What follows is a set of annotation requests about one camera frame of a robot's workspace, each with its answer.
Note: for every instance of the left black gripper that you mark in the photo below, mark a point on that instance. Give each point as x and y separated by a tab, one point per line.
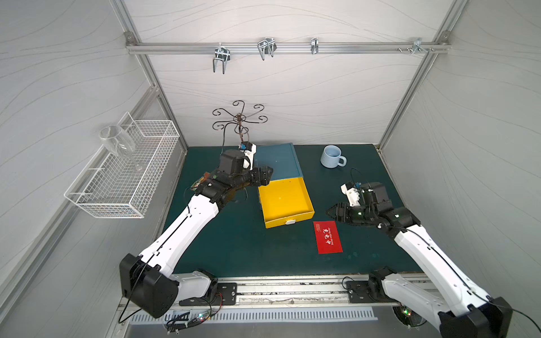
260	176

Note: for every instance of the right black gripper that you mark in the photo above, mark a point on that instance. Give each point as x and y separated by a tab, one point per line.
342	213

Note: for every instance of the red postcard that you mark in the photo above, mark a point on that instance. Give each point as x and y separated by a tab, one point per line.
327	237

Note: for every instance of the yellow top drawer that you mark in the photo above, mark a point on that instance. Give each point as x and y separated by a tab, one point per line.
285	202

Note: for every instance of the teal drawer cabinet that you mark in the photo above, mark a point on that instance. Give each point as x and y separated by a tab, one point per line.
282	158

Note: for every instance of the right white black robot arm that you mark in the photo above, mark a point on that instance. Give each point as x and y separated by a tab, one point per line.
461	309

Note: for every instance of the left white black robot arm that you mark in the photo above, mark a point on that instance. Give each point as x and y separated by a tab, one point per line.
147	279

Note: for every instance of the bronze mug tree stand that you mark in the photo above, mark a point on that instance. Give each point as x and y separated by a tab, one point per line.
239	121

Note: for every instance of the green snack packet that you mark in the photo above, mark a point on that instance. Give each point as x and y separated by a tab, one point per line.
198	182

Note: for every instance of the light blue mug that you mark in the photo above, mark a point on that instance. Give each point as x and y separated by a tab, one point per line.
332	157

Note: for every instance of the metal double hook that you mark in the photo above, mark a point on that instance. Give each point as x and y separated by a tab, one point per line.
221	56

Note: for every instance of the clear wine glass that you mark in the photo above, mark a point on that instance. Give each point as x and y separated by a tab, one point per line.
119	143

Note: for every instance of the small metal clip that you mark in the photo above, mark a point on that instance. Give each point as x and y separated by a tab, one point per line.
314	46

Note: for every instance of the left controller wiring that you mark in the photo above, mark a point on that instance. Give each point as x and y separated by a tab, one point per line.
190	317

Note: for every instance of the white vent strip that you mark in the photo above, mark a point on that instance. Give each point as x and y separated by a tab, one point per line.
265	315

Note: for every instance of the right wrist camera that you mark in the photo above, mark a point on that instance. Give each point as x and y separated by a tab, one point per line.
351	191

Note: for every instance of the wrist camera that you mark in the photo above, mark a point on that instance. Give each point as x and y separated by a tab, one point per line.
351	191
248	149

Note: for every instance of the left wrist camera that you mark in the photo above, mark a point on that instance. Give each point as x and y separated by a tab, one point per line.
248	149

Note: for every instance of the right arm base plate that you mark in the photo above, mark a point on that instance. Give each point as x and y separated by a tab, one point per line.
363	292

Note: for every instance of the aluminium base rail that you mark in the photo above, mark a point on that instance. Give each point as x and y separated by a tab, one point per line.
258	291

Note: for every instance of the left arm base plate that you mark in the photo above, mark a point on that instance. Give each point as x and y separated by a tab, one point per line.
224	294

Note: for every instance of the metal wire hook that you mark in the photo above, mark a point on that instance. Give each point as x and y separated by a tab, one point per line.
266	47

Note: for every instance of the aluminium top rail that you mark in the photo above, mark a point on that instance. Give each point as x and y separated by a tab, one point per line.
293	48

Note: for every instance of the white wire basket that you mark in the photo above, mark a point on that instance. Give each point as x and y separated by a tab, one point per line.
110	187

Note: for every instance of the metal bracket with bolts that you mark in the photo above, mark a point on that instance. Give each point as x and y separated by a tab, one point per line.
417	47

